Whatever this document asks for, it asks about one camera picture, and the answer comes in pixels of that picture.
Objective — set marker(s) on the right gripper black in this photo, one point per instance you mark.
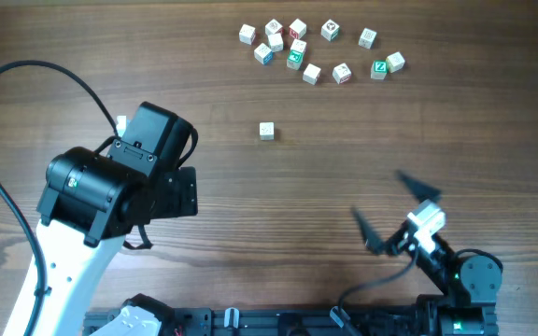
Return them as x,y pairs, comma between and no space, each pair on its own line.
400,239

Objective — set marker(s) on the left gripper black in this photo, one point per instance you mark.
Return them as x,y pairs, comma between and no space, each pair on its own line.
180,193

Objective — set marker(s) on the white block plain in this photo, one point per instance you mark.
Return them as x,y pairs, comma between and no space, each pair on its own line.
247,34
267,131

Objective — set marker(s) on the white block red 6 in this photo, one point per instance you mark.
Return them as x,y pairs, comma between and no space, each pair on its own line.
341,73

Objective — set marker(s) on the white block green top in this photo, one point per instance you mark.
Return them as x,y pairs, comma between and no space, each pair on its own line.
295,59

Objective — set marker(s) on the white block red Y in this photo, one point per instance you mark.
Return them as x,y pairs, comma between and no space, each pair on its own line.
311,74

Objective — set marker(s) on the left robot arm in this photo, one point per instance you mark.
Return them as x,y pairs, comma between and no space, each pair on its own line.
90,203

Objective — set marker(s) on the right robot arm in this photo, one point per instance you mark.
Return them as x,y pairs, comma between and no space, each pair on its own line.
469,279

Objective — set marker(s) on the white block left edge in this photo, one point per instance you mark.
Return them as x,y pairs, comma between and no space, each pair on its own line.
263,54

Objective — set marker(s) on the white block green Z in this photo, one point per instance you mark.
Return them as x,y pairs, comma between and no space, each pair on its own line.
379,70

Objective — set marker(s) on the white block animal picture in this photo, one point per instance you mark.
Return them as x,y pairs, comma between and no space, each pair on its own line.
275,42

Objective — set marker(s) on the white block yellow turtle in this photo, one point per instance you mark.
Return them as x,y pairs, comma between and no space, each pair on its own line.
395,62

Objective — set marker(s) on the white block red side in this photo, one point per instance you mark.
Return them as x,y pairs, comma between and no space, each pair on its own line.
273,27

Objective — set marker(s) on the white block red A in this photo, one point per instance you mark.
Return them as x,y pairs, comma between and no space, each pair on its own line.
298,45

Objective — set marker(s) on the white block blue X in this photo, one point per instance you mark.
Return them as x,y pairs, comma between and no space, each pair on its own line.
367,38

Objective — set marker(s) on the white block green J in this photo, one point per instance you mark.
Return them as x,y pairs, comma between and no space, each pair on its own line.
330,30

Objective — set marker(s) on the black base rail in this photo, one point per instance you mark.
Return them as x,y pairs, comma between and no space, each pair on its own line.
392,321

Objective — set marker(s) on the white block red frame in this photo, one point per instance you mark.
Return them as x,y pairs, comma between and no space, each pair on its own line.
297,29

